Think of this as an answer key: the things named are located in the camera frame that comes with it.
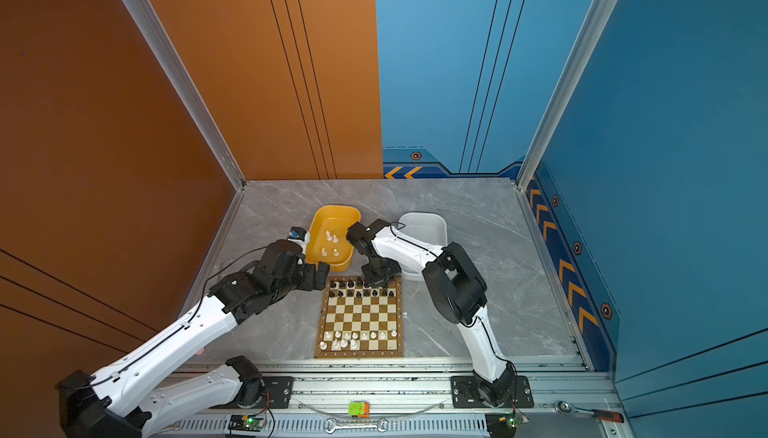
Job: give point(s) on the silver wrench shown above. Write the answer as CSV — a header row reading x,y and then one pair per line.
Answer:
x,y
333,425

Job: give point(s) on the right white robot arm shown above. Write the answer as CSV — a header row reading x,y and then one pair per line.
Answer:
x,y
456,287

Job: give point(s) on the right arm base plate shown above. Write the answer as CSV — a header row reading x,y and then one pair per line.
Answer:
x,y
468,392

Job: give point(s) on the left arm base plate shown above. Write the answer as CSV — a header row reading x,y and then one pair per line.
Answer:
x,y
272,392

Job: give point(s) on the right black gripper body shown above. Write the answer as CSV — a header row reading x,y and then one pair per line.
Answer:
x,y
379,272

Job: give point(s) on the white plastic tray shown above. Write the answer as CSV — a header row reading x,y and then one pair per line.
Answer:
x,y
428,229

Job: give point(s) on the green orange small block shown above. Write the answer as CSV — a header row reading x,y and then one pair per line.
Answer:
x,y
359,409

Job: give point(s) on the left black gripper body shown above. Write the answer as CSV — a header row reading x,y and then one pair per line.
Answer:
x,y
304,278

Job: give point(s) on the left circuit board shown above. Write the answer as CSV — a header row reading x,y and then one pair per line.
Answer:
x,y
246,425

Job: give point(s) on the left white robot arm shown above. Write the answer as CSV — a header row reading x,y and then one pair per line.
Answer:
x,y
125,398

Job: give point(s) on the yellow plastic tray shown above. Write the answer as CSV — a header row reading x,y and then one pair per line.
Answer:
x,y
327,235

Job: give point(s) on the right circuit board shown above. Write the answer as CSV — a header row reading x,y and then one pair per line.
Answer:
x,y
505,425

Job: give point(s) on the wooden chess board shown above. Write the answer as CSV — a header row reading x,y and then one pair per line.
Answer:
x,y
360,321

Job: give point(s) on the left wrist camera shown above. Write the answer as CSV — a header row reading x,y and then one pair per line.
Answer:
x,y
298,234

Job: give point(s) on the circuit board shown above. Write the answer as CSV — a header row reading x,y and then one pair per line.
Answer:
x,y
246,425
505,425

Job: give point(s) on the red handled ratchet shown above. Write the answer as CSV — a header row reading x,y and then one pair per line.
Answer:
x,y
566,408

